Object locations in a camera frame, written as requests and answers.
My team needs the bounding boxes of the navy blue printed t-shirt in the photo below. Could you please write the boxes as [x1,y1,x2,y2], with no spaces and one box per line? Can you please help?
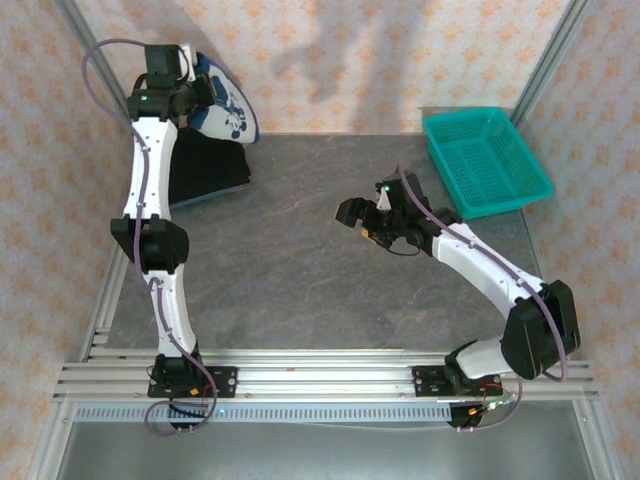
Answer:
[177,51,261,146]

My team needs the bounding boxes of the black folded t-shirt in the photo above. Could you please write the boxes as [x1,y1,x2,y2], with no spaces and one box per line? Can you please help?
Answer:
[167,130,253,209]

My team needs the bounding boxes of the light blue folded t-shirt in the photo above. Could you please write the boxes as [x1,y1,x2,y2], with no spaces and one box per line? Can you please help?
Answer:
[169,182,250,211]

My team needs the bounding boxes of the teal plastic mesh basket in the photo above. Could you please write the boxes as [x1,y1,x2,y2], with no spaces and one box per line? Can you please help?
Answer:
[422,106,555,220]

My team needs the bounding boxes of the aluminium frame post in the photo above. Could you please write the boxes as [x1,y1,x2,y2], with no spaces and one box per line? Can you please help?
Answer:
[52,0,146,134]
[507,0,596,134]

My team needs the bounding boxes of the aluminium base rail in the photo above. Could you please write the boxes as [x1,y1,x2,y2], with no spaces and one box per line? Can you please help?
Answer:
[52,347,601,404]

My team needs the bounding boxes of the red black power wires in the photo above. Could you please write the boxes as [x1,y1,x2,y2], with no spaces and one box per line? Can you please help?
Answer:
[467,382,519,419]
[147,364,214,407]

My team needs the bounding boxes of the white slotted cable duct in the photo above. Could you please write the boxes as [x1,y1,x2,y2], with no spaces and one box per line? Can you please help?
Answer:
[73,403,454,425]

